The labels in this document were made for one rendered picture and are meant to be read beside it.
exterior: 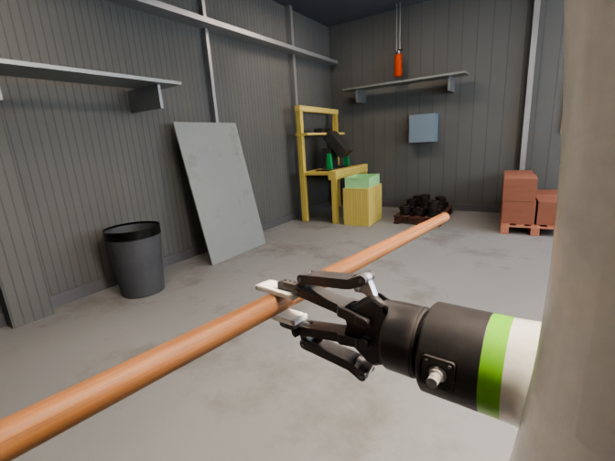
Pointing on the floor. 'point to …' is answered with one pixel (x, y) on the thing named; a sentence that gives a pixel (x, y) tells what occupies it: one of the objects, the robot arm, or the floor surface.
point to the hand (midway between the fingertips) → (280, 301)
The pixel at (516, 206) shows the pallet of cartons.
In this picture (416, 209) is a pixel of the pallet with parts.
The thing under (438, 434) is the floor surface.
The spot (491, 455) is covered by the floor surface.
